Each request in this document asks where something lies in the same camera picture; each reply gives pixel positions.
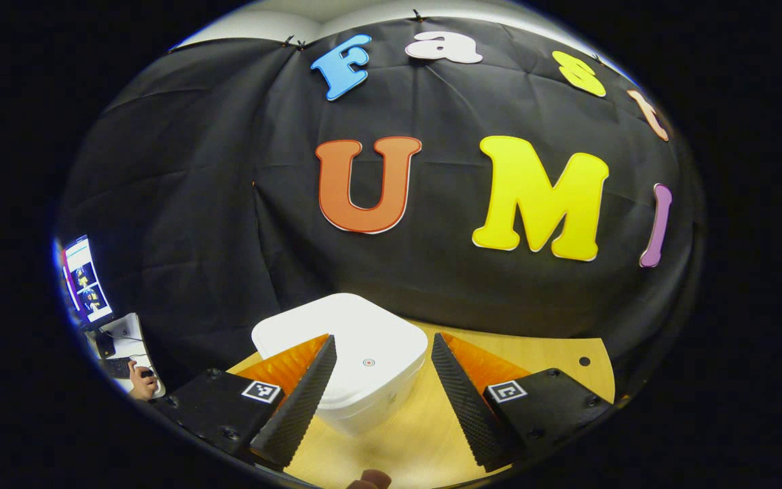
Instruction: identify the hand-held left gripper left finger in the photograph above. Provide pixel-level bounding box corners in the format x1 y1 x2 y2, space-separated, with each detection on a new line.
150 333 337 469

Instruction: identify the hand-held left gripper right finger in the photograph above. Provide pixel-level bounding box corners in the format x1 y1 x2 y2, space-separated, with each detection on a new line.
430 331 614 473

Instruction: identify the white desktop garbage bin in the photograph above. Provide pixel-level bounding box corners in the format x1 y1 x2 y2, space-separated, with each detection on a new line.
251 293 429 437

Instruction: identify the wooden desktop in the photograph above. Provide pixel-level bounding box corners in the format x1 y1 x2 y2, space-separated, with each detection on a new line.
227 319 616 488

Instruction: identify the white office desk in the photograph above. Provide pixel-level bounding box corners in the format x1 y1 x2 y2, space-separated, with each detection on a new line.
89 312 164 398

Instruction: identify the computer monitor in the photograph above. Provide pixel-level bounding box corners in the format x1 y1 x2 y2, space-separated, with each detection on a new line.
58 234 115 330

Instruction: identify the black backdrop cloth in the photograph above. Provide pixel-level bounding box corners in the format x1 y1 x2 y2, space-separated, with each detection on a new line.
55 15 704 395

